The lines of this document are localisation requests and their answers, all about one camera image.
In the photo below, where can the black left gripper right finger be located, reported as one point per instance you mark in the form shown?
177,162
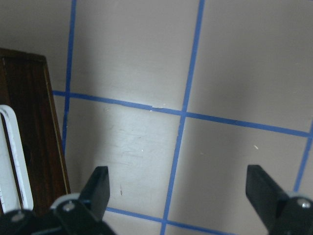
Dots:
266,197

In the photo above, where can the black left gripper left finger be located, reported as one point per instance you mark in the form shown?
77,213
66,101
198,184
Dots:
96,193

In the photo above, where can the white drawer handle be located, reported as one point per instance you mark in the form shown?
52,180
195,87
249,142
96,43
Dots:
15,189

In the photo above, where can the dark brown wooden drawer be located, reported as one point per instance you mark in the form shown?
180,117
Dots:
25,86

